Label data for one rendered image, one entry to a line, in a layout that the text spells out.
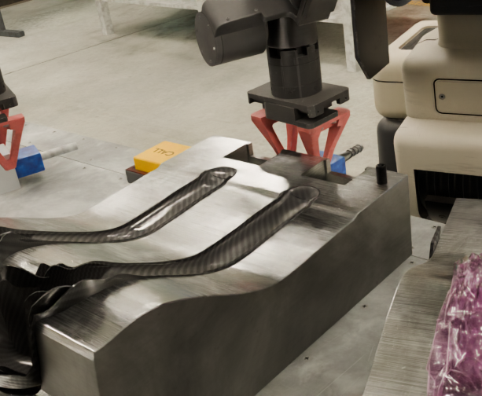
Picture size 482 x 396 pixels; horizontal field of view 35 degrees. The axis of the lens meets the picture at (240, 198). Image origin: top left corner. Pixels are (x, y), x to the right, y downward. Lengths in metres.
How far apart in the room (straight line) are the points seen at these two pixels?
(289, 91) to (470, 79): 0.31
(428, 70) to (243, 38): 0.35
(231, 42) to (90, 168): 0.41
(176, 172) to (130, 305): 0.32
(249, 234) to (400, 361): 0.22
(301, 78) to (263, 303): 0.31
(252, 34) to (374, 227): 0.23
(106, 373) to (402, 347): 0.20
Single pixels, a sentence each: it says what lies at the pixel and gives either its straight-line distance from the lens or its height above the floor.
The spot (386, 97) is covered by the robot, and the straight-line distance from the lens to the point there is 1.39.
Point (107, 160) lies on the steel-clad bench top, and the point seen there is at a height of 0.80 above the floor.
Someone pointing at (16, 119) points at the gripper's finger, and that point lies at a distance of 1.04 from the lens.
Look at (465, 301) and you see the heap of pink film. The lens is 0.51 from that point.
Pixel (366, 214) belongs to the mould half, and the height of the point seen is 0.88.
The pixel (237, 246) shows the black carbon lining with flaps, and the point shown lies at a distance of 0.67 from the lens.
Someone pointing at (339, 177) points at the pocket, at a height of 0.87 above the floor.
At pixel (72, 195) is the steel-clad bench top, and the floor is 0.80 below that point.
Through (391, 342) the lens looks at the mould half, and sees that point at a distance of 0.53.
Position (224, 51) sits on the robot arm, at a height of 1.01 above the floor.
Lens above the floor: 1.21
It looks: 26 degrees down
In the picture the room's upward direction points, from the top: 9 degrees counter-clockwise
